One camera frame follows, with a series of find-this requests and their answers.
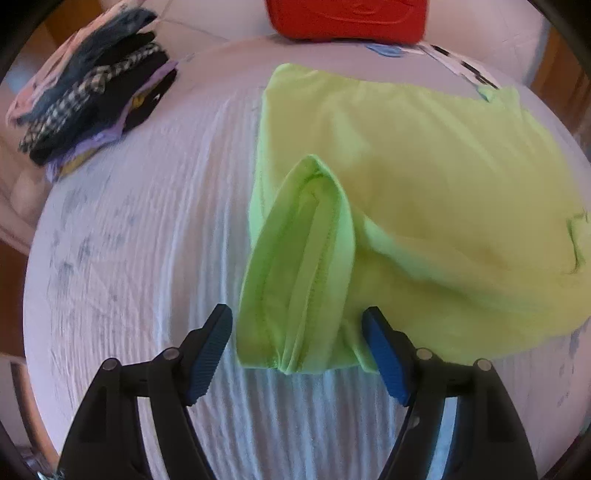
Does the lime green t-shirt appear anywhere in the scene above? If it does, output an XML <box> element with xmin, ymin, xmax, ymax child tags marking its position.
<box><xmin>236</xmin><ymin>63</ymin><xmax>590</xmax><ymax>374</ymax></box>

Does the stack of folded clothes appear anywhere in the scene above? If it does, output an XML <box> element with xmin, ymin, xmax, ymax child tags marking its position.
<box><xmin>6</xmin><ymin>1</ymin><xmax>177</xmax><ymax>182</ymax></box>

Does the light blue bed sheet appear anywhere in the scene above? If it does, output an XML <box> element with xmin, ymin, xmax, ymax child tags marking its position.
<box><xmin>21</xmin><ymin>35</ymin><xmax>591</xmax><ymax>480</ymax></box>

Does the white paper sheet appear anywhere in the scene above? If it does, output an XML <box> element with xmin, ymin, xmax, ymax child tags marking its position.
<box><xmin>414</xmin><ymin>41</ymin><xmax>502</xmax><ymax>91</ymax></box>

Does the red zippered storage bag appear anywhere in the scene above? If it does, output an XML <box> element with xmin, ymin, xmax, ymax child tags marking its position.
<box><xmin>266</xmin><ymin>0</ymin><xmax>429</xmax><ymax>44</ymax></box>

